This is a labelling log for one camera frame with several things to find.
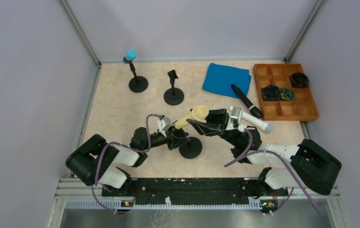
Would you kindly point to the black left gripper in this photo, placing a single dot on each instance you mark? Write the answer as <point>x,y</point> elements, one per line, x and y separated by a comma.
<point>172,138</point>

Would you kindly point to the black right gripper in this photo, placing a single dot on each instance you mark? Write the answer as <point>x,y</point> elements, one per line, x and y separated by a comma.
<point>221,121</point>

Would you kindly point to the yellow toy microphone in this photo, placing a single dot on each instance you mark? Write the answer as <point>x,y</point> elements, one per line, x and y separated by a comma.
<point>198,113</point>

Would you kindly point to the black mic stand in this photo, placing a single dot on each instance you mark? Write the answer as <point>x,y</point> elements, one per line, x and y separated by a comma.
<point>173,96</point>
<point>190,147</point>
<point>138,83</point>

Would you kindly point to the blue toy microphone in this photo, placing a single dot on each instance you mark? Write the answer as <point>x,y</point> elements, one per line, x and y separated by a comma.
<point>130,56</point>

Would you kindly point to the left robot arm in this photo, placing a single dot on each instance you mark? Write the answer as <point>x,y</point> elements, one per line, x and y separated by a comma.
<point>98,161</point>

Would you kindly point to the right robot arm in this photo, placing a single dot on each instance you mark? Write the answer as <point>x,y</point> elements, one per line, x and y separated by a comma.
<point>303,165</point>

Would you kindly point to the white toy microphone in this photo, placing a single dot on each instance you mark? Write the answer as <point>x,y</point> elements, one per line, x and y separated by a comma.
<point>264,126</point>

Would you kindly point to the black toy microphone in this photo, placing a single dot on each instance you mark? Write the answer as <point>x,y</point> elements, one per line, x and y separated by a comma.
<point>251,107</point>

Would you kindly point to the blue folded cloth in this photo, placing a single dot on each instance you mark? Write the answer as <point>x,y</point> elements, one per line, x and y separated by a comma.
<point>219,79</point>

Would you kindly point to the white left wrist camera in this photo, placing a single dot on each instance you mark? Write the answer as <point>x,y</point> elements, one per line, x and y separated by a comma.
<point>164,124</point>

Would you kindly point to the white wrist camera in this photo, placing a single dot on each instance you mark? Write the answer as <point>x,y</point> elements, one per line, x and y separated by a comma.
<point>164,124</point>
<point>234,121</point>

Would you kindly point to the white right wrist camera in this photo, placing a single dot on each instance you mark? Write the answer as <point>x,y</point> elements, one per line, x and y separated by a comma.
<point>234,121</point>

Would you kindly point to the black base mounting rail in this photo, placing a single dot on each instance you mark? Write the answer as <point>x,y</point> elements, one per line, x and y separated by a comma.
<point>194,191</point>

